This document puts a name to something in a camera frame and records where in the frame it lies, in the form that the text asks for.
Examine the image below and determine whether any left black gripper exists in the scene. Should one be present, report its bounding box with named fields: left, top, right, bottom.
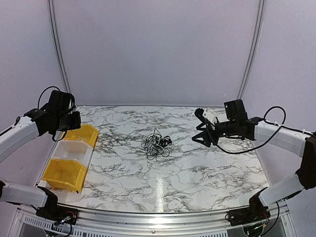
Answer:
left=56, top=111, right=80, bottom=131

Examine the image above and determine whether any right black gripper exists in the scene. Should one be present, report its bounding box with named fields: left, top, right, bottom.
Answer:
left=192, top=120, right=237, bottom=148

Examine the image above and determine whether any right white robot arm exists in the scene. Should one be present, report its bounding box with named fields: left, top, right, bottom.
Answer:
left=192, top=99, right=316, bottom=221

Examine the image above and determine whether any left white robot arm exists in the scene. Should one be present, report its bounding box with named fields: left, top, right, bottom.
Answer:
left=0, top=86, right=81, bottom=220

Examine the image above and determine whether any far yellow bin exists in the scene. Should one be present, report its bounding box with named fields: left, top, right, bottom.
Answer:
left=63, top=124, right=99, bottom=148

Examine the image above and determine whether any yellow bin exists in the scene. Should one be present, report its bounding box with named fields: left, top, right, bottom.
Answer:
left=63, top=124, right=99, bottom=148
left=41, top=158, right=87, bottom=192

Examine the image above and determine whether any white middle bin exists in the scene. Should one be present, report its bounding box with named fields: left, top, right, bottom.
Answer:
left=51, top=140, right=93, bottom=167

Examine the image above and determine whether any near yellow bin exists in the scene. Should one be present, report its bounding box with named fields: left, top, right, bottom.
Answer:
left=41, top=158, right=87, bottom=192

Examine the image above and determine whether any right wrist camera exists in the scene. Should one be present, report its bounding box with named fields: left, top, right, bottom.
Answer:
left=195, top=108, right=218, bottom=124

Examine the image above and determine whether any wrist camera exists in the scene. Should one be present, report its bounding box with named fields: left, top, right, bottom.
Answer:
left=195, top=108, right=218, bottom=124
left=67, top=93, right=77, bottom=114

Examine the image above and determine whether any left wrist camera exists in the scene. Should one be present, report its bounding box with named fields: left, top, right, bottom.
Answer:
left=67, top=93, right=77, bottom=114

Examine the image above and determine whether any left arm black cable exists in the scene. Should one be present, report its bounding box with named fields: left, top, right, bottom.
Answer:
left=0, top=85, right=67, bottom=142

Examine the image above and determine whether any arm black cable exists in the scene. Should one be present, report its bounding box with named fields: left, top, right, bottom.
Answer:
left=214, top=106, right=316, bottom=155
left=0, top=85, right=67, bottom=142

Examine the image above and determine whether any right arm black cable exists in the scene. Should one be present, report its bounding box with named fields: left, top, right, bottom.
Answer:
left=214, top=106, right=316, bottom=155

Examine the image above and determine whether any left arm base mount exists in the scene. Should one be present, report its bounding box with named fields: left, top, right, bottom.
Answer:
left=36, top=186, right=79, bottom=225

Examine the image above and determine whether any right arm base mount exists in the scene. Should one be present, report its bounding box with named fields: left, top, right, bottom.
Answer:
left=225, top=194, right=271, bottom=226

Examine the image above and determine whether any aluminium front rail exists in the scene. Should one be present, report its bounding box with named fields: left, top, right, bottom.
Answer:
left=9, top=201, right=297, bottom=237

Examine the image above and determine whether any left aluminium corner post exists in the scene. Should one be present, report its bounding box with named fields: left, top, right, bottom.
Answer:
left=47, top=0, right=72, bottom=94

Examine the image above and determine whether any aluminium corner post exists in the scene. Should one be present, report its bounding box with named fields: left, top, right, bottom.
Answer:
left=236, top=0, right=266, bottom=99
left=47, top=0, right=72, bottom=94

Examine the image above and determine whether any right aluminium corner post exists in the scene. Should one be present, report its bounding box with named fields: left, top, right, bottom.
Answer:
left=236, top=0, right=266, bottom=99

